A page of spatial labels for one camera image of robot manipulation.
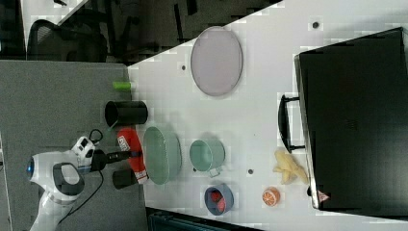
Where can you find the red strawberry toy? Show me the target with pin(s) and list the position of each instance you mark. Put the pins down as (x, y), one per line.
(219, 201)

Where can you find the black cylinder cup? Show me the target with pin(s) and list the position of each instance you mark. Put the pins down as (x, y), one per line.
(124, 178)

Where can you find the blue bowl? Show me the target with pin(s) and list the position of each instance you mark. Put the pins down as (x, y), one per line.
(227, 195)

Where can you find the green oval strainer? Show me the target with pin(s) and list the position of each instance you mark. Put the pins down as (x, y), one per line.
(162, 152)

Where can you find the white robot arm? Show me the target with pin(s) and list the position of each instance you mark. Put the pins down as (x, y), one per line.
(61, 175)

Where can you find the green marker cap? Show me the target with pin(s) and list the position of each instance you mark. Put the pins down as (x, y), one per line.
(124, 86)

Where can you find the green mug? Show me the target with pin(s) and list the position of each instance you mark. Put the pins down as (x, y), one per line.
(207, 155)

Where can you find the black office chair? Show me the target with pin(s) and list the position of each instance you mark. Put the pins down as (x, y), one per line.
(66, 43)

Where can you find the black utensil holder cup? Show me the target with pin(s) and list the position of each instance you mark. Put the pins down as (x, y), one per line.
(122, 113)

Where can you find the yellow banana peel toy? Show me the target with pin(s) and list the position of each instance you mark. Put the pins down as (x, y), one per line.
(287, 166)

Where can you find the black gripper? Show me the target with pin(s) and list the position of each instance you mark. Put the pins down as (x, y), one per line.
(100, 159)

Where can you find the lilac oval plate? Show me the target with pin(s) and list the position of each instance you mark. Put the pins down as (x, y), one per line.
(216, 61)

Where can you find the red ketchup bottle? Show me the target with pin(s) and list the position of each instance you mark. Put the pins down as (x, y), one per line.
(128, 140)

